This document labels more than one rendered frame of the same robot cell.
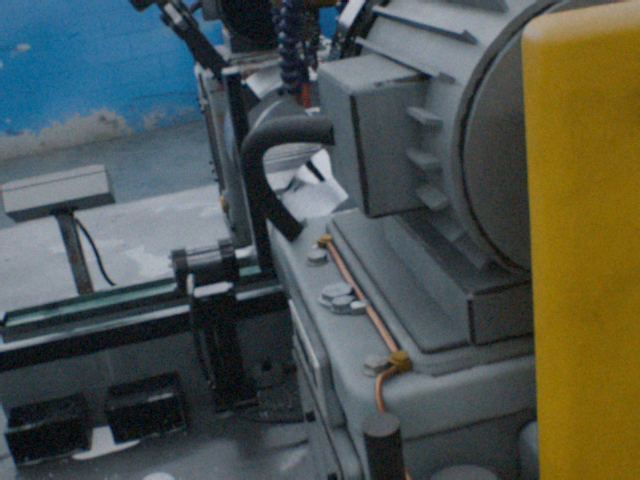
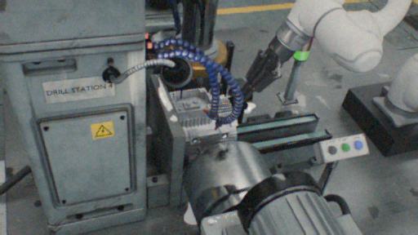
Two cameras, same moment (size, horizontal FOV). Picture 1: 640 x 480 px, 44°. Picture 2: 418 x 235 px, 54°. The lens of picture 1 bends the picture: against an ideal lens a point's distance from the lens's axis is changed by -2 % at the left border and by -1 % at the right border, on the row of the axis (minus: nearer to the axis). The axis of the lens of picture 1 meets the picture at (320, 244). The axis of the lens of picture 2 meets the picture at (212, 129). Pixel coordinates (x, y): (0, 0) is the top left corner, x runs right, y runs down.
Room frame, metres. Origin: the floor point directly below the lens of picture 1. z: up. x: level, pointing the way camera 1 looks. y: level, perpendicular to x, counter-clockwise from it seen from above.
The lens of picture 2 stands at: (2.07, -0.27, 1.99)
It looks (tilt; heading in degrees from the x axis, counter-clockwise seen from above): 44 degrees down; 164
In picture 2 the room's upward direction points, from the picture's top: 9 degrees clockwise
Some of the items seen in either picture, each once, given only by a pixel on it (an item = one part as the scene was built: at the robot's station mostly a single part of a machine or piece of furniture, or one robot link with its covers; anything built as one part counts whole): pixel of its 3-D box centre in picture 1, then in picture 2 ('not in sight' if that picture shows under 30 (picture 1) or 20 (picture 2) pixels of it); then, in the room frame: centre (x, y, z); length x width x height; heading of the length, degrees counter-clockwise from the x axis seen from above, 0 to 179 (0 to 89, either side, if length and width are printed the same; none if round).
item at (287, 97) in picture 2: not in sight; (299, 61); (0.71, 0.46, 1.01); 0.08 x 0.08 x 0.42; 9
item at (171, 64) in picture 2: not in sight; (147, 71); (1.36, -0.23, 1.46); 0.18 x 0.11 x 0.13; 99
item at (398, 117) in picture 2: not in sight; (400, 102); (0.92, 0.87, 0.94); 0.22 x 0.18 x 0.06; 8
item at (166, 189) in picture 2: not in sight; (154, 143); (1.11, -0.19, 0.97); 0.30 x 0.11 x 0.34; 9
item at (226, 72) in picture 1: (247, 172); (225, 73); (0.94, 0.07, 1.12); 0.04 x 0.03 x 0.26; 99
